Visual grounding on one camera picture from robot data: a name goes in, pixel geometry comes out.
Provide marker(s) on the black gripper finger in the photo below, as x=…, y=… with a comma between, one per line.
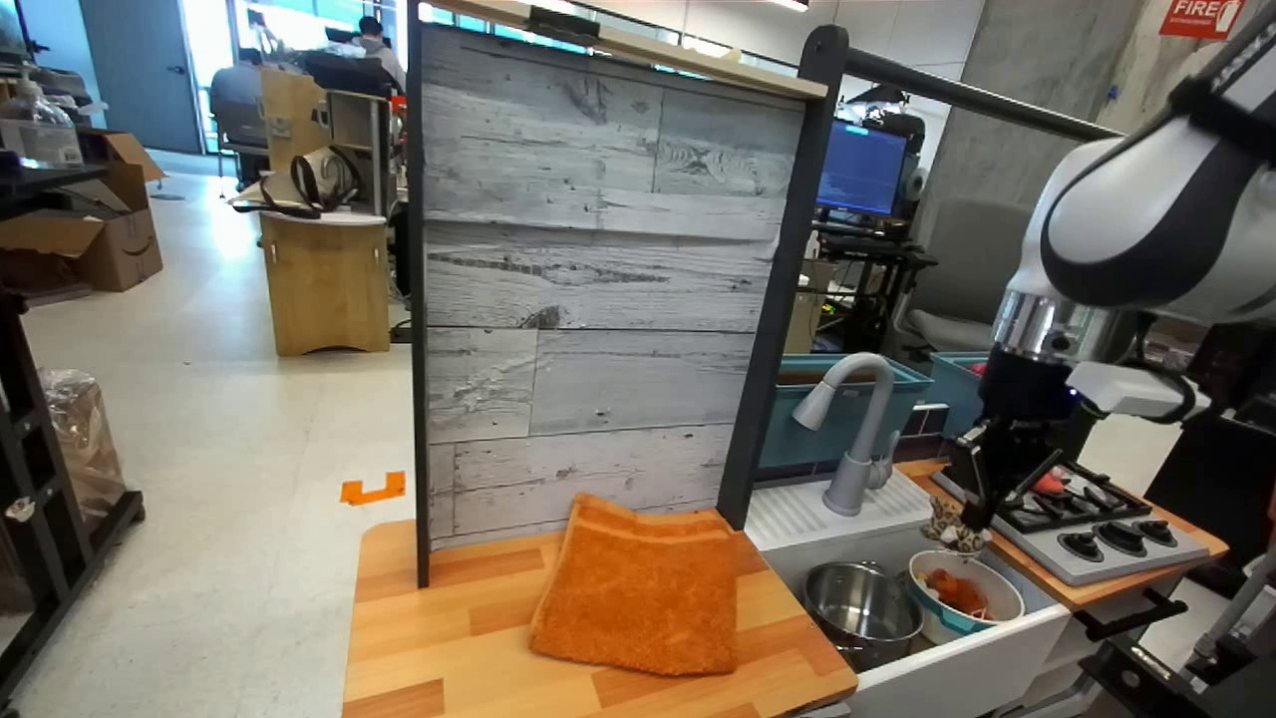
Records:
x=1006, y=499
x=975, y=512

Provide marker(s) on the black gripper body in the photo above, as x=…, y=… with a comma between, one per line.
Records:
x=1030, y=414

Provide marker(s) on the orange terry cloth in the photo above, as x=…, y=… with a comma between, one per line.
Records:
x=639, y=600

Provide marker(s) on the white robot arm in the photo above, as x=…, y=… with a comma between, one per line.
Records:
x=1158, y=203

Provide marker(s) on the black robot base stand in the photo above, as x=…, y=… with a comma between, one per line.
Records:
x=1200, y=651

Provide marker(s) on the black stove knob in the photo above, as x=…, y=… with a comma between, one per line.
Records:
x=1158, y=531
x=1080, y=546
x=1121, y=538

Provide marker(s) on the grey toy stove body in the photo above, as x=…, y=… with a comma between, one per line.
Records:
x=1132, y=566

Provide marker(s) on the white toy sink unit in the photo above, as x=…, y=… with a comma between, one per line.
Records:
x=959, y=681

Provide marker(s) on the black burner grate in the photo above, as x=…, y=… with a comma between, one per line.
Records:
x=1112, y=496
x=1030, y=512

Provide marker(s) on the teal planter box with radishes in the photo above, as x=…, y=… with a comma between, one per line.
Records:
x=955, y=393

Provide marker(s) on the grey toy faucet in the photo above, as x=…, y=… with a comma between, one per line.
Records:
x=862, y=466

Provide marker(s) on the steel bowl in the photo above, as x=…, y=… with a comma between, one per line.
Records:
x=861, y=603

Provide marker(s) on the grey office chair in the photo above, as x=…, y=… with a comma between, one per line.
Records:
x=970, y=266

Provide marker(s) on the empty teal planter box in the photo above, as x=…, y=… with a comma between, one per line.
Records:
x=810, y=423

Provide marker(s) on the black office desk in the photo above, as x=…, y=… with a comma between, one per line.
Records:
x=862, y=266

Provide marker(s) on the blue computer monitor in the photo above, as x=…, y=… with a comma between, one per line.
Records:
x=862, y=169

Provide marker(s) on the red fire sign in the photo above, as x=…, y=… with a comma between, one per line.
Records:
x=1201, y=16

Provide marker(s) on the grey stone print board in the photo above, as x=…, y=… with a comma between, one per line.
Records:
x=600, y=292

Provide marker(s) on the light wood shelf plank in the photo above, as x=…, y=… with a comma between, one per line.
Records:
x=664, y=54

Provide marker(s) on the black clamp block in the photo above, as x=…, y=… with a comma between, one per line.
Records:
x=564, y=23

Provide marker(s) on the plywood cabinet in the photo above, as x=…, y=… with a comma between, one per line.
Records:
x=325, y=285

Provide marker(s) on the person in white shirt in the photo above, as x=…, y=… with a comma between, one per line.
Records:
x=381, y=46

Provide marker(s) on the dark grey swivel chair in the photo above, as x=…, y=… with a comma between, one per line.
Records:
x=236, y=114

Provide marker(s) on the clear plastic bag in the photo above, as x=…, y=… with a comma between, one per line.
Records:
x=86, y=443

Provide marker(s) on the open cardboard box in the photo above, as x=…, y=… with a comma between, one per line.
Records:
x=104, y=233

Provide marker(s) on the black metal stand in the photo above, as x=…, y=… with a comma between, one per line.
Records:
x=33, y=504

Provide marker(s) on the grey blue door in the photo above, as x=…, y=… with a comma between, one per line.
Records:
x=143, y=74

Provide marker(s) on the black toy kitchen frame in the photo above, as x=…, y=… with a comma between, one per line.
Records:
x=782, y=266

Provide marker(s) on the orange floor bracket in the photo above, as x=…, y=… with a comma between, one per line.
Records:
x=372, y=489

